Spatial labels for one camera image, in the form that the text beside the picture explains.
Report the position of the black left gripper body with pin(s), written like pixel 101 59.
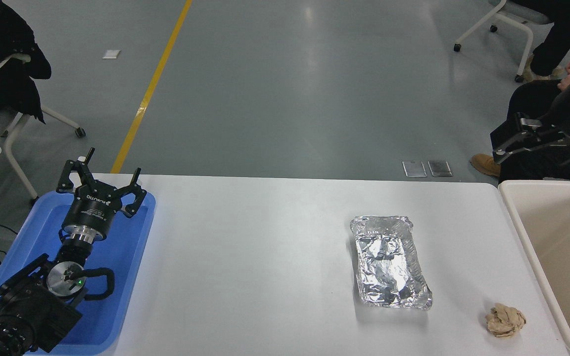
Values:
pixel 89 210

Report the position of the foil tray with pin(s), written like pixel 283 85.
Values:
pixel 389 262

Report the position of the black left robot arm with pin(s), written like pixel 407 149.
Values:
pixel 27 306

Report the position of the metal floor plate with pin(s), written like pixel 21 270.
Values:
pixel 414 168
pixel 440 168

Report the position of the person with tan boot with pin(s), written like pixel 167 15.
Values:
pixel 527 104

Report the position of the blue plastic tray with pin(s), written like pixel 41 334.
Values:
pixel 121 247

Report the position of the white swivel chair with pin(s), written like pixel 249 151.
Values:
pixel 13 138

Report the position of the person with tan shoe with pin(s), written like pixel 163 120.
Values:
pixel 562 34

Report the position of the large pale bin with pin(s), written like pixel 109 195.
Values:
pixel 562 237

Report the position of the white wheeled chair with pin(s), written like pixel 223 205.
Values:
pixel 507 12

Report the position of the person with white chair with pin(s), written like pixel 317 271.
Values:
pixel 8 59

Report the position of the crumpled tan paper ball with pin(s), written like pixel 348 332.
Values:
pixel 505 320

